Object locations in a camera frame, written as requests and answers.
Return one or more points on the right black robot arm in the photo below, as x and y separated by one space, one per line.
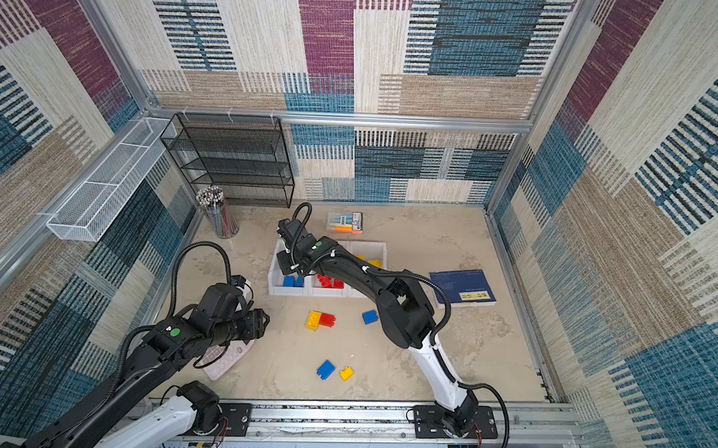
405 312

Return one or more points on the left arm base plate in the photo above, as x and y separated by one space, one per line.
231 420

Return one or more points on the pencil cup with pencils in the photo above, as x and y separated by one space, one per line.
213 203

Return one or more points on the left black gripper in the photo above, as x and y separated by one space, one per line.
256 323

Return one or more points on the red square lego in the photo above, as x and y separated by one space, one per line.
327 320

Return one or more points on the white mesh wall basket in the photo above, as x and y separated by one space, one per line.
92 208

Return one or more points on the blue lego front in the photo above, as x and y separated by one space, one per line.
325 370

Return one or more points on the white middle bin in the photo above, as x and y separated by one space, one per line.
327 292

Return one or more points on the blue book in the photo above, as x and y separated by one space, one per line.
465 288

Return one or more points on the white right bin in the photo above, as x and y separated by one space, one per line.
370 252

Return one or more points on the hollow yellow lego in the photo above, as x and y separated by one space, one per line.
313 321

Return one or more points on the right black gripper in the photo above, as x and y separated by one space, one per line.
285 265

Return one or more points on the white bin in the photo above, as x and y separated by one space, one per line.
276 277
327 292
370 252

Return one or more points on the pink white calculator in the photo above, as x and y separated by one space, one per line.
218 359

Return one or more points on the black wire shelf rack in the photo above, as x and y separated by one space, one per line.
246 156

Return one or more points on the white left bin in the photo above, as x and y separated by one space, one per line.
276 277

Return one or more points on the highlighter marker pack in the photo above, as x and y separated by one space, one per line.
351 223

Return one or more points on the small yellow lego front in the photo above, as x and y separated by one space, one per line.
346 373

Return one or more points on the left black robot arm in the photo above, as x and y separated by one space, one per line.
222 316

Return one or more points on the long red lego brick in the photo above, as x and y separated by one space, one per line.
323 282

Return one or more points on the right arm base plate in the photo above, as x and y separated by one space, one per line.
434 422

